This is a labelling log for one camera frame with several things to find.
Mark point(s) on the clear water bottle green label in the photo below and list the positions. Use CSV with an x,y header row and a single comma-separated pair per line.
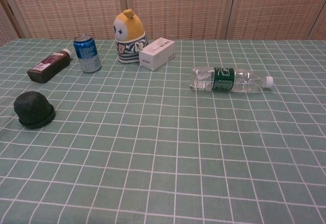
x,y
224,79

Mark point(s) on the dark juice bottle white cap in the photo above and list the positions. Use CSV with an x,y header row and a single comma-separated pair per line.
x,y
49,65

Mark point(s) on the green checkered tablecloth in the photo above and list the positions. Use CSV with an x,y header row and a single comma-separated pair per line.
x,y
163,145

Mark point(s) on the woven folding screen panel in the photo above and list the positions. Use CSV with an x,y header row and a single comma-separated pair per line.
x,y
320,31
277,7
5,30
71,7
180,7

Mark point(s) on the white cardboard box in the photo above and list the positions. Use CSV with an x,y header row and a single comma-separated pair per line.
x,y
156,54

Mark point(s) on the yellow striped plush toy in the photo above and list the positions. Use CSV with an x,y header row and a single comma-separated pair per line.
x,y
130,34

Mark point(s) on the blue soda can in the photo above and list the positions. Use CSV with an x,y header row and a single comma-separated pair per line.
x,y
87,54

